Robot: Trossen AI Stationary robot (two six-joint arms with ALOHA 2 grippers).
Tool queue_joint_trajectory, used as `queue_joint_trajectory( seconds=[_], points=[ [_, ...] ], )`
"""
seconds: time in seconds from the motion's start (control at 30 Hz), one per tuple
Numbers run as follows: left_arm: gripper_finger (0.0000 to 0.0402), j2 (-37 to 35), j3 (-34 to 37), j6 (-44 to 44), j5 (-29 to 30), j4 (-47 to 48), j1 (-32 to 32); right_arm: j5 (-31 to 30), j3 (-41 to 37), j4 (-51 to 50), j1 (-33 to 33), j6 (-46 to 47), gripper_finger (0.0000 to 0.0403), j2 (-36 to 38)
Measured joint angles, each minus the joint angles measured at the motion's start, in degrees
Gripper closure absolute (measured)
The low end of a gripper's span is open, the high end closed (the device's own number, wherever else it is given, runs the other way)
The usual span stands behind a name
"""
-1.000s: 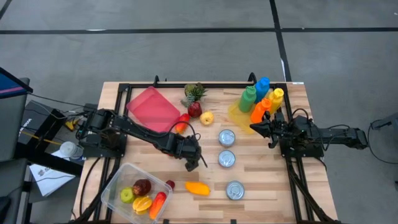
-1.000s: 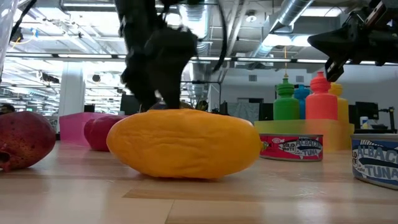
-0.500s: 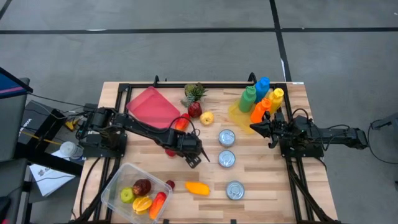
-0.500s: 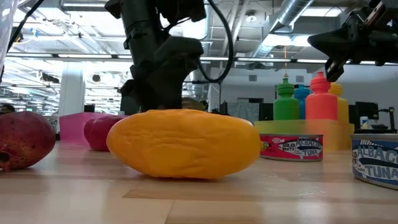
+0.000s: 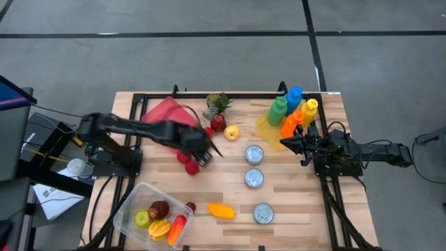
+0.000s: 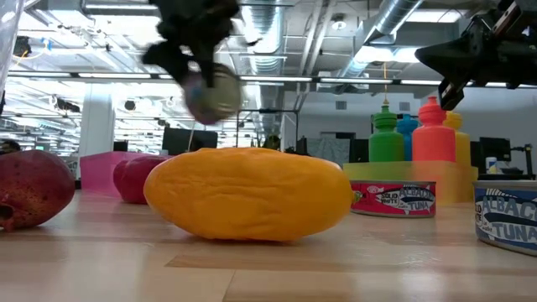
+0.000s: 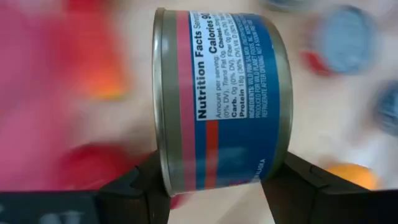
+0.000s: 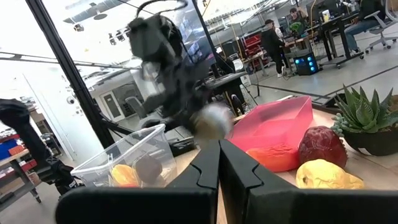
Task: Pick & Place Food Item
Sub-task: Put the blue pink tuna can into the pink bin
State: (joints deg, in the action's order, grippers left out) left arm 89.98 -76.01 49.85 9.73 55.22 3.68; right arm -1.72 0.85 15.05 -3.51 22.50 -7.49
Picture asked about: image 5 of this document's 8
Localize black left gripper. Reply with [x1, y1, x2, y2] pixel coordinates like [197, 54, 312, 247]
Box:
[180, 124, 225, 168]

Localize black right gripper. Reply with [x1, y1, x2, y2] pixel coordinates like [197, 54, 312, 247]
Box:
[279, 123, 329, 168]

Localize orange plastic bottle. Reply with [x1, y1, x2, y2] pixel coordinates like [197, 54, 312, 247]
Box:
[280, 109, 305, 139]

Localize dark red textured fruit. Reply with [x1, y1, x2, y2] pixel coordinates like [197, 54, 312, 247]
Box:
[210, 114, 227, 133]

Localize yellow plastic bottle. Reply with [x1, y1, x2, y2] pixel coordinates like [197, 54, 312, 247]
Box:
[300, 98, 319, 129]

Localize green plastic bottle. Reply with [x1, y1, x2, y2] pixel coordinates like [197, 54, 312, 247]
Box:
[267, 96, 289, 127]

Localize tin can green label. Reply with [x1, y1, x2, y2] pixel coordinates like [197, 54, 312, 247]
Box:
[244, 144, 265, 165]

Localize blue plastic bottle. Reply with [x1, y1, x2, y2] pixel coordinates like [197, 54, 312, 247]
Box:
[284, 86, 303, 117]

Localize tin can red label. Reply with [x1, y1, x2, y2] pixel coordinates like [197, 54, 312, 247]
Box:
[244, 168, 265, 189]

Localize silver tin can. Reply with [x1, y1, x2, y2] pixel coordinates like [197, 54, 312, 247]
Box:
[252, 202, 275, 225]

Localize dark maroon fruit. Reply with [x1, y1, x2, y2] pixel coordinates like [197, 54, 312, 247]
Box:
[148, 200, 171, 221]

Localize red orange mango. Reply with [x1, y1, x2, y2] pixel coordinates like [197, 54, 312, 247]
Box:
[167, 214, 187, 247]

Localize yellow orange starfruit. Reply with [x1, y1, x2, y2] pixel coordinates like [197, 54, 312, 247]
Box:
[148, 219, 172, 241]

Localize green apple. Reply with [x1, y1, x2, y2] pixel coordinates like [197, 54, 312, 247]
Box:
[134, 208, 151, 229]

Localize yellow apple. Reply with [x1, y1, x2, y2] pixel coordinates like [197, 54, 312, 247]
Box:
[223, 124, 240, 141]

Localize yellow plastic tray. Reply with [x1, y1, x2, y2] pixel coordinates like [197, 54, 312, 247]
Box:
[255, 104, 316, 152]

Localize potted succulent plant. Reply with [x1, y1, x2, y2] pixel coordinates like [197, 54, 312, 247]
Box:
[202, 92, 233, 121]

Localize red translucent plastic tray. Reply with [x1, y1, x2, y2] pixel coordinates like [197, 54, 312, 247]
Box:
[141, 96, 200, 155]

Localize orange yellow mango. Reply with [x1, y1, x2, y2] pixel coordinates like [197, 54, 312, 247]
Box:
[207, 203, 236, 220]

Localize clear plastic container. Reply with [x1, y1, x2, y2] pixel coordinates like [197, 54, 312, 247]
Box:
[112, 181, 194, 251]

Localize grey stand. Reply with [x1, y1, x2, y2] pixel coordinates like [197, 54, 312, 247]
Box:
[415, 125, 446, 147]

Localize clear plastic water bottle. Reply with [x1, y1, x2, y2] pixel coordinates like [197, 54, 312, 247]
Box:
[66, 158, 95, 178]

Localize black metal stand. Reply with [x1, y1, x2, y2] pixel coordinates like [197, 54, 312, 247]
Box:
[15, 158, 94, 198]

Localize white paper sheet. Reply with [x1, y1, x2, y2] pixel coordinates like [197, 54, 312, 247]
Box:
[33, 167, 86, 221]

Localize black box white lettering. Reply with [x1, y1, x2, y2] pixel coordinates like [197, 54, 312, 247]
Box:
[20, 112, 75, 165]

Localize grey cabinet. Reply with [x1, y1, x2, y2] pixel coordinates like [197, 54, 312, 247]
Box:
[0, 86, 34, 182]

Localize dark blue monitor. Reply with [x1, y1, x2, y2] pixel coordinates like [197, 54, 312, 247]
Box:
[0, 75, 38, 112]

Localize black cable under table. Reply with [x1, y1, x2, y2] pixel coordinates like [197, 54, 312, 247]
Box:
[89, 175, 116, 245]

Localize black floor cable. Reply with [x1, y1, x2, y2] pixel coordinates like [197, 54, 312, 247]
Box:
[412, 134, 446, 185]

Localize yellow cable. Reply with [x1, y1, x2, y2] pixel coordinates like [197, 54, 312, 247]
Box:
[21, 145, 71, 164]

